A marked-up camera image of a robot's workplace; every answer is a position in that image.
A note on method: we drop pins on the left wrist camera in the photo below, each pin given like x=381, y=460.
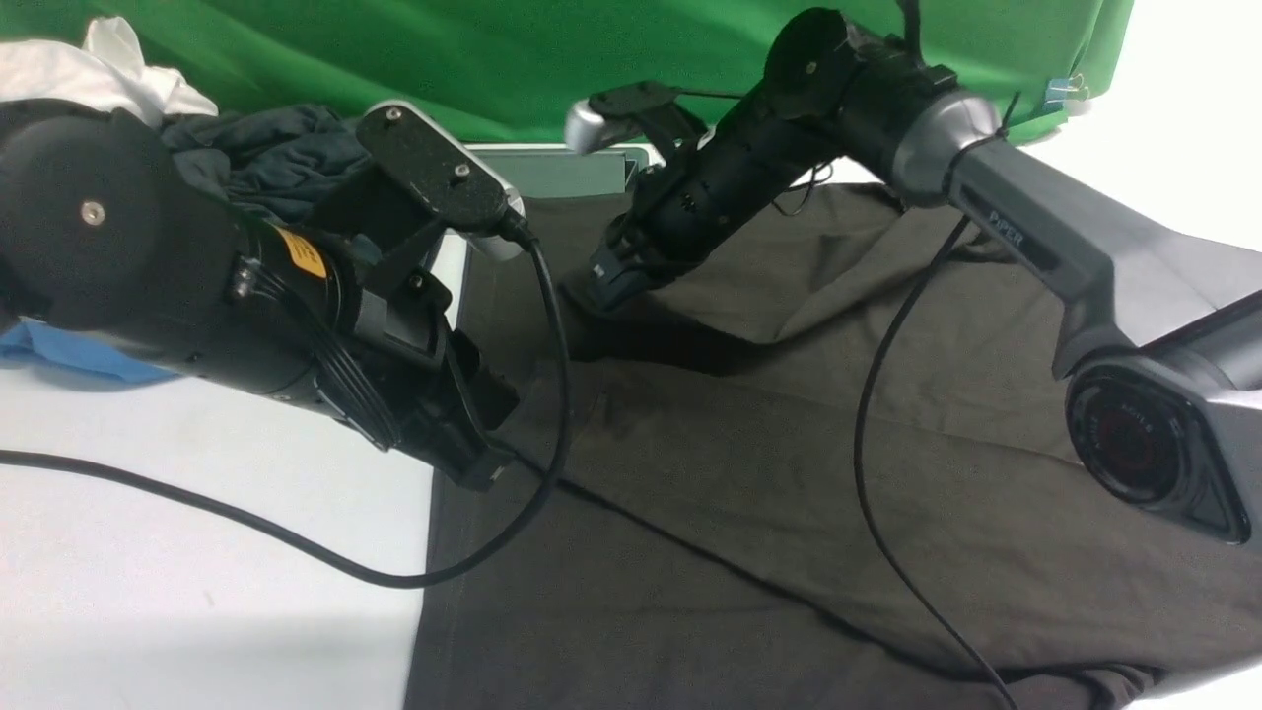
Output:
x=442, y=175

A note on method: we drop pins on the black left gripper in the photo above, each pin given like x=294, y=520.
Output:
x=393, y=318

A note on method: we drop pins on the white crumpled shirt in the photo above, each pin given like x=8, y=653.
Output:
x=107, y=71

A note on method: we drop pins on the dark teal crumpled shirt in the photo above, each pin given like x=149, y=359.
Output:
x=276, y=164

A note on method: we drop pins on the green backdrop cloth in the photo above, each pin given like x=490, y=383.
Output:
x=509, y=70

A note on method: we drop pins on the blue binder clip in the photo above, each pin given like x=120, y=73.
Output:
x=1064, y=93

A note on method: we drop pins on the blue crumpled shirt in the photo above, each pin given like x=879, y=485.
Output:
x=36, y=343

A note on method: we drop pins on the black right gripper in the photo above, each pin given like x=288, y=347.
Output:
x=684, y=209

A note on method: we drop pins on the gray right robot arm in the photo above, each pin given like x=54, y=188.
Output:
x=1160, y=340

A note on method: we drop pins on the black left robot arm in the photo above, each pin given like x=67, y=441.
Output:
x=102, y=236

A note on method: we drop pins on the gray long sleeve shirt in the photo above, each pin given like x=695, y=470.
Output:
x=706, y=549

